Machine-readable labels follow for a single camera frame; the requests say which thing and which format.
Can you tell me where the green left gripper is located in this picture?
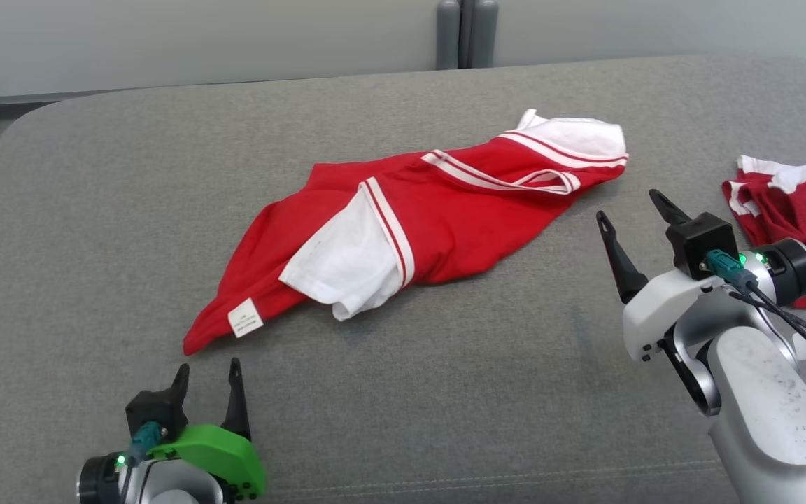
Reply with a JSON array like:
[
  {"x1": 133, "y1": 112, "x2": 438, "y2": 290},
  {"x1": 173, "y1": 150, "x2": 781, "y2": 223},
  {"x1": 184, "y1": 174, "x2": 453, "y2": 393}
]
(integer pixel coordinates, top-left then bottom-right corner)
[{"x1": 148, "y1": 358, "x2": 267, "y2": 502}]

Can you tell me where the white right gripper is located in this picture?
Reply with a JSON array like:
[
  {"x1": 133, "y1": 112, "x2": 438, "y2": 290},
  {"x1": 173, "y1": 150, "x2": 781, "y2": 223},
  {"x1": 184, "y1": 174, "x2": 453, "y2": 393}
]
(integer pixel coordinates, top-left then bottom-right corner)
[{"x1": 595, "y1": 188, "x2": 776, "y2": 363}]

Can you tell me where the red jersey with white sleeves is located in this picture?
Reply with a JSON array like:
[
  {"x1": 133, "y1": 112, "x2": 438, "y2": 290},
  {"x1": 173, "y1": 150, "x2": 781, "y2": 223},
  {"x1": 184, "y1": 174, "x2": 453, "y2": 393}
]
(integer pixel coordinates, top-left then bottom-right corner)
[{"x1": 183, "y1": 108, "x2": 630, "y2": 356}]

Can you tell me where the grey fabric sofa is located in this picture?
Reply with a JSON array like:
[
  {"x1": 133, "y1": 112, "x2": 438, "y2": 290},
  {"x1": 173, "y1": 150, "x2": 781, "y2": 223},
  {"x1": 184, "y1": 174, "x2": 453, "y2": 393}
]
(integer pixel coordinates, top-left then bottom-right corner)
[{"x1": 0, "y1": 55, "x2": 806, "y2": 504}]

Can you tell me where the black left camera cable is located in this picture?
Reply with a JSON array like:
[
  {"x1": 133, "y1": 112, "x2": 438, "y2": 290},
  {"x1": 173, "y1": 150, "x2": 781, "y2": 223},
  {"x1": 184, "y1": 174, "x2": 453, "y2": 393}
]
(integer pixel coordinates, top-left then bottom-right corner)
[{"x1": 118, "y1": 420, "x2": 168, "y2": 504}]

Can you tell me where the black camera cable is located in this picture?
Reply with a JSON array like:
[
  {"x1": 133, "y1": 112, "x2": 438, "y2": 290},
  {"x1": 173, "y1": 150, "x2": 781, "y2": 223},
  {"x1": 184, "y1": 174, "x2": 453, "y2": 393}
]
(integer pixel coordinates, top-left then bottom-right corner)
[
  {"x1": 701, "y1": 250, "x2": 806, "y2": 428},
  {"x1": 118, "y1": 420, "x2": 168, "y2": 504}
]

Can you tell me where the black right camera cable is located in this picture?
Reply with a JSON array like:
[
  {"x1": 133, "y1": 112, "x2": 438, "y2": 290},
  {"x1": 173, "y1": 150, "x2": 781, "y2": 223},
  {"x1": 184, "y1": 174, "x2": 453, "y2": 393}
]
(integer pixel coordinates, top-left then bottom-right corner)
[{"x1": 701, "y1": 250, "x2": 806, "y2": 428}]

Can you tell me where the grey upright post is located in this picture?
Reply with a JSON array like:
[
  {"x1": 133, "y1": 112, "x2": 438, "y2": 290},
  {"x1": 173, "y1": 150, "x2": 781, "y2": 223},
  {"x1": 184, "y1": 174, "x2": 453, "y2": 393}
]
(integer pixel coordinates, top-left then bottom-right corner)
[{"x1": 435, "y1": 0, "x2": 500, "y2": 70}]

